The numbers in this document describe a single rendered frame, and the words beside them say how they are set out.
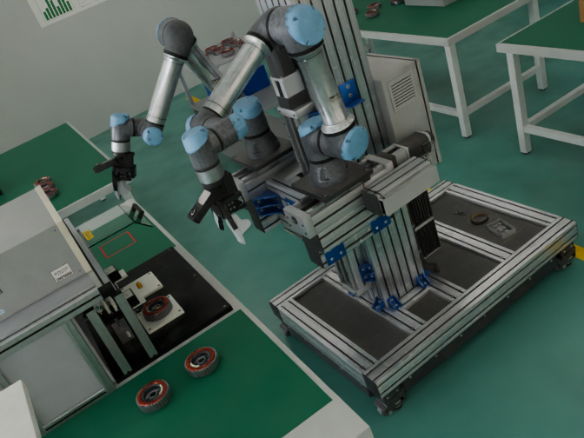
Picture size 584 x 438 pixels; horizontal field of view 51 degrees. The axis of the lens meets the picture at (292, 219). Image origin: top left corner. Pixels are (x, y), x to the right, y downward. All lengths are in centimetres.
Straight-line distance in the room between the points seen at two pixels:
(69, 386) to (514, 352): 180
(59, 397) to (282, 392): 75
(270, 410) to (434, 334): 102
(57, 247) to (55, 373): 40
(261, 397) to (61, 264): 78
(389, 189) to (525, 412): 103
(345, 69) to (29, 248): 126
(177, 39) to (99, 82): 520
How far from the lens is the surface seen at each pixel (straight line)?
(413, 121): 258
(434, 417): 269
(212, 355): 208
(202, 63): 261
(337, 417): 178
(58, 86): 753
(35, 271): 214
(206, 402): 200
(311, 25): 188
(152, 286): 258
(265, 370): 199
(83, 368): 219
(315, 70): 193
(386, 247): 272
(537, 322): 299
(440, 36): 430
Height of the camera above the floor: 206
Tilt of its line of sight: 29 degrees down
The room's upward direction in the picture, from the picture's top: 21 degrees counter-clockwise
